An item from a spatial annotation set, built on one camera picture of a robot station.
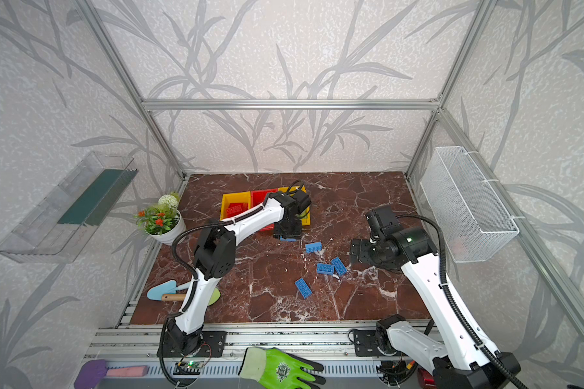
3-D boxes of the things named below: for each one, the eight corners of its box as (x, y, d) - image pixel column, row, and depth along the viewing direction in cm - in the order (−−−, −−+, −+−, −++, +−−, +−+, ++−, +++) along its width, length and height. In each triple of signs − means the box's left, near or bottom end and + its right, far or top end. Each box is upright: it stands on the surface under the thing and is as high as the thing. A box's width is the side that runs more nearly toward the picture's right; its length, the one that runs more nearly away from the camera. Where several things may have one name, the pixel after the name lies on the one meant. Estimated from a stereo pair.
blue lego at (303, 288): (303, 298, 85) (303, 296, 83) (295, 284, 88) (295, 281, 86) (311, 293, 86) (311, 291, 84) (303, 279, 89) (303, 276, 87)
